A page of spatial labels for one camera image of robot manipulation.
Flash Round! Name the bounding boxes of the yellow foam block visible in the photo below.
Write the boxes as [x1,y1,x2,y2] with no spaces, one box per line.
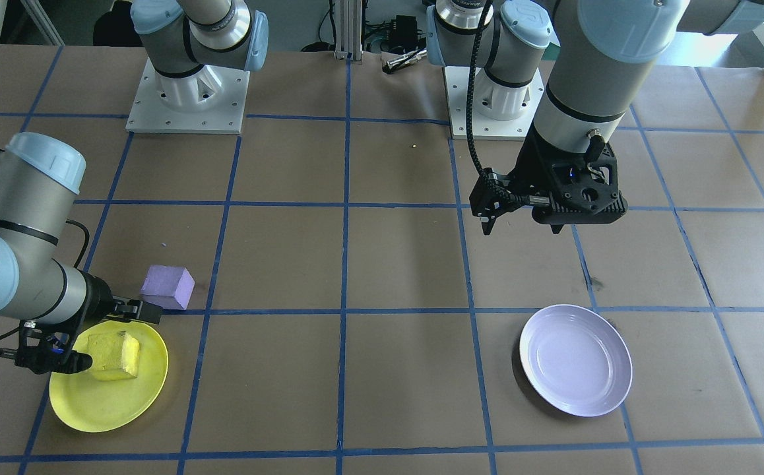
[87,331,141,381]

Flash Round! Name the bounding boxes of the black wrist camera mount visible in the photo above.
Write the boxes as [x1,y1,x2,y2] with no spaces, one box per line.
[15,322,94,375]
[540,135,628,226]

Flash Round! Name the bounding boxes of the purple plate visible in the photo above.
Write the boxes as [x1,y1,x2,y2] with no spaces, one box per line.
[519,304,633,418]

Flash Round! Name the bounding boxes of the purple foam block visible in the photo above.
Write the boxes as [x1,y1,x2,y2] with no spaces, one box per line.
[140,265,196,311]

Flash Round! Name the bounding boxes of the silver metal connector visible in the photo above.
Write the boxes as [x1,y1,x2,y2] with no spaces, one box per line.
[385,49,429,73]

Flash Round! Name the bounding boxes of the white square base plate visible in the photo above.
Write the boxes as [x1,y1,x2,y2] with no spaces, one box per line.
[443,63,548,141]
[126,58,251,135]

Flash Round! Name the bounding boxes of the black electronics box with plugs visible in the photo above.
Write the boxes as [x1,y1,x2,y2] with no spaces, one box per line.
[385,15,422,47]

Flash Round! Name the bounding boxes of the grey metal bar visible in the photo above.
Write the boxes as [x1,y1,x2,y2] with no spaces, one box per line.
[21,0,66,47]

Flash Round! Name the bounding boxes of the yellow plate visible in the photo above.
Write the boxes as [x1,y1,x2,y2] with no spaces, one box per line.
[49,320,169,433]

